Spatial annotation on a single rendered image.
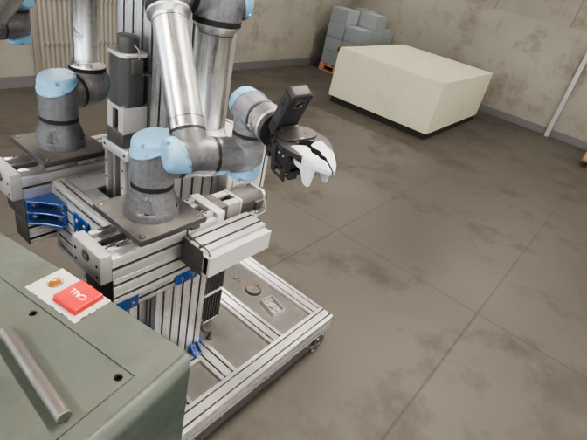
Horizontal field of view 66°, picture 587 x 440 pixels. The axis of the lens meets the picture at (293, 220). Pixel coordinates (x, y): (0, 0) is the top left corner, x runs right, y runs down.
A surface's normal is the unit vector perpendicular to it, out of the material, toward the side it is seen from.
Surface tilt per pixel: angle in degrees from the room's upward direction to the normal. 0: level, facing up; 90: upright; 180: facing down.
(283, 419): 0
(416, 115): 90
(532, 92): 90
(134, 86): 90
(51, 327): 0
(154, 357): 0
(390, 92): 90
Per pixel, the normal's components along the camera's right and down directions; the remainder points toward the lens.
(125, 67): 0.09, 0.54
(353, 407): 0.19, -0.84
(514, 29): -0.63, 0.29
